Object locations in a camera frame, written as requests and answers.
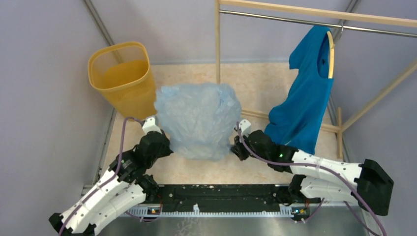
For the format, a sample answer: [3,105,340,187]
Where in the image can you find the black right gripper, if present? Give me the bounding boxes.
[230,130,269,162]

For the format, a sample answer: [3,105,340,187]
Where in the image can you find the light blue plastic trash bag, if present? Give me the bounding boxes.
[154,83,242,161]

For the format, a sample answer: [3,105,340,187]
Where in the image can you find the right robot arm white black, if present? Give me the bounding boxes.
[231,129,394,216]

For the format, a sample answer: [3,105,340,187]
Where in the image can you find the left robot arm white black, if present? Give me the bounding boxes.
[49,131,172,236]

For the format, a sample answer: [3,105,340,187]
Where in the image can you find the yellow plastic trash bin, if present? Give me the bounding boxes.
[88,41,157,119]

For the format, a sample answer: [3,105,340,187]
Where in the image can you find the blue t-shirt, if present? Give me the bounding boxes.
[264,26,333,154]

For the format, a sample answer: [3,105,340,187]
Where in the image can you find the wooden clothes hanger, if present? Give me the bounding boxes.
[327,22,344,79]

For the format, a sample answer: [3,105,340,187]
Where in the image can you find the wooden clothes rack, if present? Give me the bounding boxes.
[220,15,417,163]

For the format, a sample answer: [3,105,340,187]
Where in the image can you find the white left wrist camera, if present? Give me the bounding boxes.
[142,116,162,135]

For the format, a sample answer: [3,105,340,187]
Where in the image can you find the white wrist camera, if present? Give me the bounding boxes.
[235,119,251,136]
[142,116,162,135]

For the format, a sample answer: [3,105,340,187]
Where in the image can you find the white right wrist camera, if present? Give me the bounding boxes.
[235,119,251,136]

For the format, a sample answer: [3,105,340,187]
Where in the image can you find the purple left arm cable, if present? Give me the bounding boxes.
[57,117,145,236]

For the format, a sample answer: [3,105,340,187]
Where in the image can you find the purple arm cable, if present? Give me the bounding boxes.
[57,117,145,236]
[236,121,387,236]

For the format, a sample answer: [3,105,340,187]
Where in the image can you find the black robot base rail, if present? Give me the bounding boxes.
[127,183,322,213]

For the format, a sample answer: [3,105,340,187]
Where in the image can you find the white slotted cable duct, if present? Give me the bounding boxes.
[121,204,309,221]

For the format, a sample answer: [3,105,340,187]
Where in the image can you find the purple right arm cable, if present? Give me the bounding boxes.
[236,121,387,236]

